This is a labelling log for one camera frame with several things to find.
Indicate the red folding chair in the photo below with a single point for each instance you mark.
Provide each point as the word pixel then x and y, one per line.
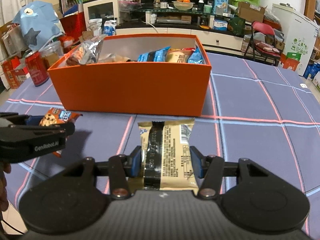
pixel 265 50

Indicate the fruit bowl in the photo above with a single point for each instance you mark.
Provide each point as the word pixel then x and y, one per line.
pixel 183 4

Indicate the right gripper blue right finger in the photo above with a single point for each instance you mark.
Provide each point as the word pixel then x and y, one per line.
pixel 197 159

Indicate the white TV cabinet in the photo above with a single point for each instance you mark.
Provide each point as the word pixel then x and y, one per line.
pixel 215 41

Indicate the blue snack pack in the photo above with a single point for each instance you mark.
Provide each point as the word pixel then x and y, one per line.
pixel 154 56

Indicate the red soda can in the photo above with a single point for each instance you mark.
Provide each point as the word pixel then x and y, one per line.
pixel 36 68

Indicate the beige black snack pack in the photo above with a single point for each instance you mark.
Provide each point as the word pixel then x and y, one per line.
pixel 166 158

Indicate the white chest freezer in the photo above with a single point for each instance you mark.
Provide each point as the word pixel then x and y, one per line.
pixel 300 35

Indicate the left hand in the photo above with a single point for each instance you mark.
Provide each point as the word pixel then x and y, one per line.
pixel 5 168

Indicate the orange cookie snack pack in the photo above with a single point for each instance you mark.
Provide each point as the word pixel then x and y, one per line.
pixel 56 116

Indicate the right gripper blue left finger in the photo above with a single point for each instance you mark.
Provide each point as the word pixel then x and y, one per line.
pixel 135 161

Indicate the orange cardboard box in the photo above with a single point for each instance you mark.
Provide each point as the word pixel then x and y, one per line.
pixel 156 88

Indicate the silver orange chip bag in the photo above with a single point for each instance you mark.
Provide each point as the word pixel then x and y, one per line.
pixel 88 52

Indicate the brown cardboard box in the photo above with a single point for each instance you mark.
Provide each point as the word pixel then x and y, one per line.
pixel 250 12

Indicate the white glass door cabinet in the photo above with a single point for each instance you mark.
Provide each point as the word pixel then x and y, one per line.
pixel 105 9

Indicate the clear plastic jar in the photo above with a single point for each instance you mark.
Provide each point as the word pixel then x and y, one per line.
pixel 51 53

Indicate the blue checked tablecloth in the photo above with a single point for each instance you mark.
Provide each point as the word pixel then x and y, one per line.
pixel 251 111

